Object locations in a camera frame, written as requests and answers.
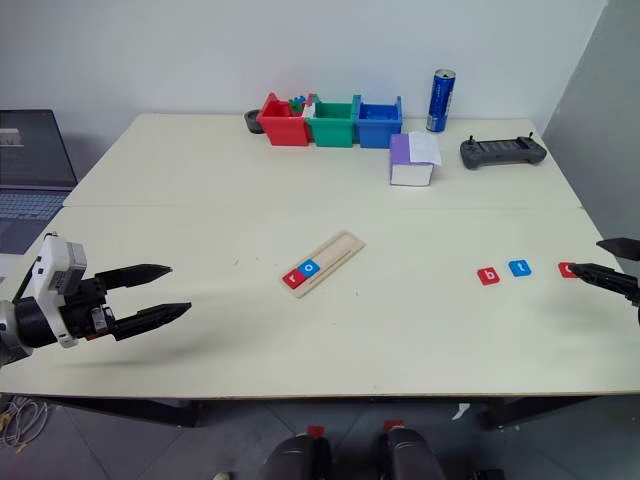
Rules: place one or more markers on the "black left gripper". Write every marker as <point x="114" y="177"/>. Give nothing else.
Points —
<point x="82" y="307"/>

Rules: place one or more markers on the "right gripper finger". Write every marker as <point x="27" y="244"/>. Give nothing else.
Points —
<point x="625" y="248"/>
<point x="607" y="280"/>

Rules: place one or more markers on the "red letter tile o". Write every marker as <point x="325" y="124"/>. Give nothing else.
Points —
<point x="565" y="270"/>

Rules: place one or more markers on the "blue letter tile t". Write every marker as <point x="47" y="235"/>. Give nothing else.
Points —
<point x="520" y="268"/>

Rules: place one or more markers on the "red letter tile b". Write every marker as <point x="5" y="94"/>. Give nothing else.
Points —
<point x="488" y="276"/>

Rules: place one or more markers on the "red letter tile r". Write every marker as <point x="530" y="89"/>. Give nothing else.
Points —
<point x="292" y="278"/>

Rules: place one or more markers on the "blue letter tile o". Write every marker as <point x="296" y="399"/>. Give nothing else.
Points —
<point x="309" y="268"/>

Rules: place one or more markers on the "wooden letter tray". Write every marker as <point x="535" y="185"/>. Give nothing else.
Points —
<point x="335" y="252"/>

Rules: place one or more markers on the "grey handheld controller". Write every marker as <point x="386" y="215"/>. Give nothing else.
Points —
<point x="500" y="152"/>

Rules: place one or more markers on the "dark grey laptop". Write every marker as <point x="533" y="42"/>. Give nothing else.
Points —
<point x="30" y="160"/>

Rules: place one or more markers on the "white paper scrap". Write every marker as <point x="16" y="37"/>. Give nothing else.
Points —
<point x="461" y="411"/>

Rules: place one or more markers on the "black round dish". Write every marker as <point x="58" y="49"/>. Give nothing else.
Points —
<point x="251" y="122"/>

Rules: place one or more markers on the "red plastic bin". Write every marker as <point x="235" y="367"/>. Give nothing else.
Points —
<point x="282" y="131"/>

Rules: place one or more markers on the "dark rounded shape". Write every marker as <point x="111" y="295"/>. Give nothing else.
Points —
<point x="412" y="455"/>
<point x="295" y="457"/>

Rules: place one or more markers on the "white paper sheet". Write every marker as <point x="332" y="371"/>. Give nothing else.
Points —
<point x="425" y="147"/>

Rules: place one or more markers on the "purple and white box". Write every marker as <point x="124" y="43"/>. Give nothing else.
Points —
<point x="407" y="172"/>

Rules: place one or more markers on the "blue drink can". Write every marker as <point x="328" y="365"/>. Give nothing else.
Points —
<point x="440" y="102"/>

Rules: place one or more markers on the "green plastic bin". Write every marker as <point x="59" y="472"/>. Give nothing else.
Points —
<point x="330" y="132"/>

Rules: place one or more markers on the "blue plastic object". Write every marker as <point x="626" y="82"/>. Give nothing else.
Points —
<point x="300" y="99"/>

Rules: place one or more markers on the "blue plastic bin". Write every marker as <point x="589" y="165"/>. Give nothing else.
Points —
<point x="377" y="134"/>

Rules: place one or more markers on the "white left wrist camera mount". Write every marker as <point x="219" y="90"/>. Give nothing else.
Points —
<point x="50" y="255"/>

